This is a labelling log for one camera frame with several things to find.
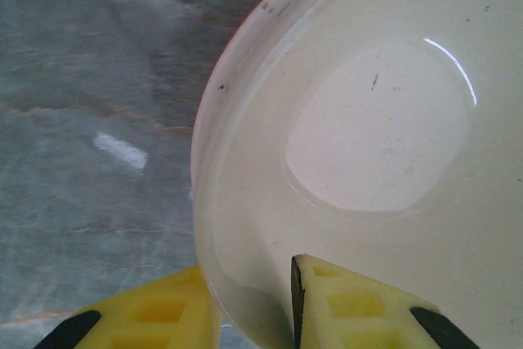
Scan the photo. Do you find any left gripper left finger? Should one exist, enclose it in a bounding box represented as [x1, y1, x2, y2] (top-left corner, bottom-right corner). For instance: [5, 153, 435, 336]
[36, 265, 222, 349]

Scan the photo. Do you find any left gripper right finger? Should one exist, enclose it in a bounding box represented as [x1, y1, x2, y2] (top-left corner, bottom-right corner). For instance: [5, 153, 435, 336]
[290, 253, 482, 349]

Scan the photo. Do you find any cream bowl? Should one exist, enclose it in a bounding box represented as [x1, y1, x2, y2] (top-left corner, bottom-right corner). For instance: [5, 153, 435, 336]
[190, 0, 523, 349]

